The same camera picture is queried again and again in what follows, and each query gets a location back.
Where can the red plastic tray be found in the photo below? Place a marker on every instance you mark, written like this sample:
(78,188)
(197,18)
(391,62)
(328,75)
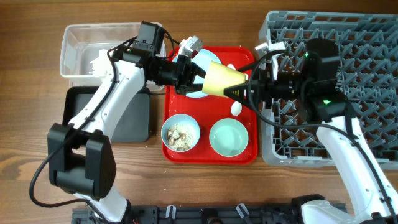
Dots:
(206,111)

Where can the light blue plate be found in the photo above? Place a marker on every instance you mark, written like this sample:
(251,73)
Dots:
(203,60)

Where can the blue bowl with food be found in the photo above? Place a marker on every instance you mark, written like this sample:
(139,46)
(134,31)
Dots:
(182,119)

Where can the mint green bowl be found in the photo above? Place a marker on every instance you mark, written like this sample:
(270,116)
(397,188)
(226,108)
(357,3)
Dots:
(228,137)

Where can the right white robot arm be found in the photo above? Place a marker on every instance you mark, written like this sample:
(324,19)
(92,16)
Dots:
(329,111)

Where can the white plastic spoon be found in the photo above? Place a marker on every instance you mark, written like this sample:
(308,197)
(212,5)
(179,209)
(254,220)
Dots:
(236,107)

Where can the crumpled white tissue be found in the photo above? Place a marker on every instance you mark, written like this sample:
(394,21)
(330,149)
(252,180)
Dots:
(101,65)

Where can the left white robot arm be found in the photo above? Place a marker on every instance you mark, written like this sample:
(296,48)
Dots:
(80,159)

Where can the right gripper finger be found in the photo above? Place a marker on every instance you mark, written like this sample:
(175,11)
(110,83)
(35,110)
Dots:
(245,101)
(243,89)

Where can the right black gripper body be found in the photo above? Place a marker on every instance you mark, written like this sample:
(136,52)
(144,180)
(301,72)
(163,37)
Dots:
(289,86)

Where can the grey dishwasher rack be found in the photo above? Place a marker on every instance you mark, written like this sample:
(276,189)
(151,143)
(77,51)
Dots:
(367,75)

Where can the rice and food scraps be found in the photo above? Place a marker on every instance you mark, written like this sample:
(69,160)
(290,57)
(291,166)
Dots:
(180,137)

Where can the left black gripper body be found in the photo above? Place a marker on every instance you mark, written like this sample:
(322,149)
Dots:
(171,73)

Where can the black waste tray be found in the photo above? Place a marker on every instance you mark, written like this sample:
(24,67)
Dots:
(133,126)

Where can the clear plastic bin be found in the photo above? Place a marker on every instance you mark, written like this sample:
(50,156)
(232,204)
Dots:
(84,43)

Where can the white plastic fork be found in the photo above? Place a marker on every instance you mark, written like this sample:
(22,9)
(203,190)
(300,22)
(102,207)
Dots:
(232,67)

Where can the yellow plastic cup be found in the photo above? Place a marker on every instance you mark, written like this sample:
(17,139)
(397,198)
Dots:
(218,77)

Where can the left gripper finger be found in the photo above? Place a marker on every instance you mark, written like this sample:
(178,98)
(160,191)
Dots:
(195,70)
(183,89)

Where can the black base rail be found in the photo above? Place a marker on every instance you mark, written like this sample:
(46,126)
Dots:
(276,213)

